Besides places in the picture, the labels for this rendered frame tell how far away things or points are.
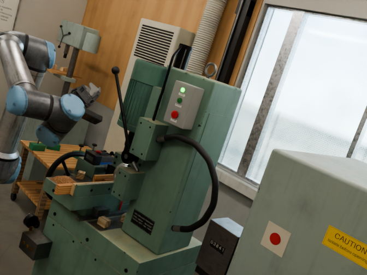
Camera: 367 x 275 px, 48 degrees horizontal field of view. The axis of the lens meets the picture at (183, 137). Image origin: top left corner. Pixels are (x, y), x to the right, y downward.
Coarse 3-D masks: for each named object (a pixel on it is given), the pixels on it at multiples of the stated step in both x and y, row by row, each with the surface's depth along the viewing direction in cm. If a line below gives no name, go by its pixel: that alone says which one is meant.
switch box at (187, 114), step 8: (176, 80) 152; (176, 88) 152; (192, 88) 147; (200, 88) 150; (176, 96) 152; (192, 96) 148; (200, 96) 151; (168, 104) 154; (184, 104) 149; (192, 104) 149; (168, 112) 154; (184, 112) 149; (192, 112) 151; (168, 120) 153; (176, 120) 151; (184, 120) 149; (192, 120) 152; (184, 128) 150
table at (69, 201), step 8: (72, 176) 189; (88, 176) 196; (48, 184) 177; (48, 192) 176; (64, 200) 170; (72, 200) 167; (80, 200) 169; (88, 200) 173; (96, 200) 177; (104, 200) 181; (112, 200) 184; (120, 200) 189; (128, 200) 194; (72, 208) 167; (80, 208) 171
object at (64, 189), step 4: (56, 184) 163; (60, 184) 164; (64, 184) 166; (68, 184) 167; (56, 188) 163; (60, 188) 163; (64, 188) 165; (68, 188) 167; (56, 192) 163; (60, 192) 164; (64, 192) 166; (68, 192) 167
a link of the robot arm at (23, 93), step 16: (16, 32) 171; (0, 48) 160; (16, 48) 159; (16, 64) 144; (16, 80) 135; (32, 80) 139; (16, 96) 125; (32, 96) 128; (48, 96) 132; (16, 112) 127; (32, 112) 129; (48, 112) 131
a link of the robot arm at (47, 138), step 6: (42, 126) 140; (48, 126) 140; (36, 132) 142; (42, 132) 141; (48, 132) 140; (54, 132) 141; (42, 138) 143; (48, 138) 142; (54, 138) 141; (60, 138) 144; (48, 144) 144; (54, 144) 143
